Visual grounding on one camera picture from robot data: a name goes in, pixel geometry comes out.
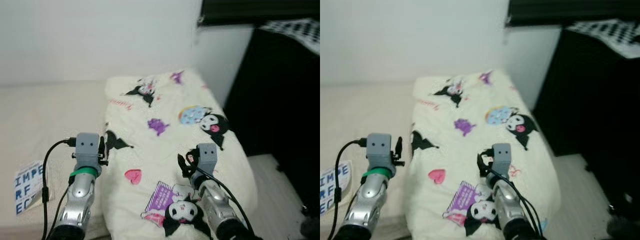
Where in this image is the cream cartoon print blanket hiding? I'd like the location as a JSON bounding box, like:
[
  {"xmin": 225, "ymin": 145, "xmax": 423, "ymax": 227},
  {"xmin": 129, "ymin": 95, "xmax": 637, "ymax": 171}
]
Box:
[
  {"xmin": 406, "ymin": 69, "xmax": 562, "ymax": 240},
  {"xmin": 102, "ymin": 69, "xmax": 259, "ymax": 240}
]

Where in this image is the white book with blue letters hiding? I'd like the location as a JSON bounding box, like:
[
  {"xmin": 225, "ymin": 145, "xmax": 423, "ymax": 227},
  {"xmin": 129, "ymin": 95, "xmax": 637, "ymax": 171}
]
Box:
[
  {"xmin": 320, "ymin": 159, "xmax": 353, "ymax": 216},
  {"xmin": 14, "ymin": 159, "xmax": 47, "ymax": 217}
]

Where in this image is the mattress with cream sheet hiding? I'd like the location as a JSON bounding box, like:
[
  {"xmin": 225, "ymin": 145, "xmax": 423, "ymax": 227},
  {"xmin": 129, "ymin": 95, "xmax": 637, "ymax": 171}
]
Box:
[
  {"xmin": 0, "ymin": 80, "xmax": 114, "ymax": 237},
  {"xmin": 320, "ymin": 82, "xmax": 419, "ymax": 237}
]

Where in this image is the black wardrobe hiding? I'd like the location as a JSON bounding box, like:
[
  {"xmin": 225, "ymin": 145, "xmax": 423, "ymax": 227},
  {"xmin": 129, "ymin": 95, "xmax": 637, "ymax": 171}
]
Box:
[
  {"xmin": 531, "ymin": 27, "xmax": 640, "ymax": 212},
  {"xmin": 222, "ymin": 27, "xmax": 321, "ymax": 202}
]

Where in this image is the black white checkered cloth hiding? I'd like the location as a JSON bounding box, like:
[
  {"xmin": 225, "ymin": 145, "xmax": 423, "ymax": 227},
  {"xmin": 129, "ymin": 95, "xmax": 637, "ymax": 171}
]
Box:
[
  {"xmin": 260, "ymin": 18, "xmax": 321, "ymax": 56},
  {"xmin": 565, "ymin": 18, "xmax": 640, "ymax": 60}
]

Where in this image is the black shelf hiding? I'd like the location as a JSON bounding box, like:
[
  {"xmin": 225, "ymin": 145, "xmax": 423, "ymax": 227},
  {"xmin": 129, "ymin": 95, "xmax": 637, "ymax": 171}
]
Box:
[
  {"xmin": 197, "ymin": 0, "xmax": 321, "ymax": 28},
  {"xmin": 505, "ymin": 0, "xmax": 640, "ymax": 27}
]

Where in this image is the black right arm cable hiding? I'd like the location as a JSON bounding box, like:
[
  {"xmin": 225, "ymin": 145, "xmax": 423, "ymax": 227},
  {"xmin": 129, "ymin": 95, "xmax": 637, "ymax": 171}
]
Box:
[
  {"xmin": 487, "ymin": 167, "xmax": 547, "ymax": 239},
  {"xmin": 192, "ymin": 167, "xmax": 256, "ymax": 240}
]

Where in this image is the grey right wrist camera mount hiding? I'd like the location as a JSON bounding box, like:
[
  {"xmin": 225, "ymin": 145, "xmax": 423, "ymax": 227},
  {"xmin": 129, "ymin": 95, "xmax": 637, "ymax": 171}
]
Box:
[
  {"xmin": 492, "ymin": 143, "xmax": 514, "ymax": 177},
  {"xmin": 196, "ymin": 143, "xmax": 219, "ymax": 179}
]

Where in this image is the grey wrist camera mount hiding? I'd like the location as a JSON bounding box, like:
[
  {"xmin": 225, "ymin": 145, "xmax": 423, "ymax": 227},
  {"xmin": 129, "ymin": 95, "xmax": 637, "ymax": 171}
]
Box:
[
  {"xmin": 366, "ymin": 133, "xmax": 392, "ymax": 174},
  {"xmin": 492, "ymin": 143, "xmax": 514, "ymax": 177},
  {"xmin": 74, "ymin": 132, "xmax": 103, "ymax": 174},
  {"xmin": 196, "ymin": 143, "xmax": 219, "ymax": 179}
]

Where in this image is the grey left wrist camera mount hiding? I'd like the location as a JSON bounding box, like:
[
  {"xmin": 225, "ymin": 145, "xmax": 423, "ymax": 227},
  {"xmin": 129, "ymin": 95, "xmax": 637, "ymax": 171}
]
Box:
[
  {"xmin": 366, "ymin": 133, "xmax": 392, "ymax": 174},
  {"xmin": 74, "ymin": 132, "xmax": 103, "ymax": 174}
]

